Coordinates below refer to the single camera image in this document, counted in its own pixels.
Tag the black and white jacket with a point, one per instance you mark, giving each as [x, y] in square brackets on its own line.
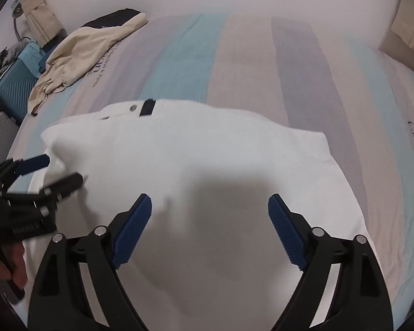
[209, 257]

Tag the silver hard suitcase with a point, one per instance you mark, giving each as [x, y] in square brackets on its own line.
[8, 132]

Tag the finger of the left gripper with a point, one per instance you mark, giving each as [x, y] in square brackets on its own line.
[31, 165]
[63, 188]

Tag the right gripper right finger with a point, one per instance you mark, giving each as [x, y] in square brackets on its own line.
[360, 299]

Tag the black garment under beige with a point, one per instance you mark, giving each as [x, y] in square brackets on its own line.
[114, 19]

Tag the teal hard suitcase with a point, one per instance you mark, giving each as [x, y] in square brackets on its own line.
[18, 79]

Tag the blue folded cloth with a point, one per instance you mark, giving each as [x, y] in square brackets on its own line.
[43, 61]

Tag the striped bed sheet mattress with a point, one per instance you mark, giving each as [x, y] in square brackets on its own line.
[298, 75]

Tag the clutter pile on suitcase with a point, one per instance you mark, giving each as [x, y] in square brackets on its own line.
[5, 58]

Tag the person's left hand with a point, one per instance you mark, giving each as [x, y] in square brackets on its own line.
[14, 268]

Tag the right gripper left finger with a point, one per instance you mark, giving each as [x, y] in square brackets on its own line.
[58, 300]

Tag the left beige curtain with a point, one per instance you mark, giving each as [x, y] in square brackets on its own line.
[46, 29]

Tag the blue desk lamp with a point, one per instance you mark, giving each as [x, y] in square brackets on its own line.
[17, 12]

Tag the beige garment on bed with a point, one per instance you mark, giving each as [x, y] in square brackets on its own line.
[75, 55]

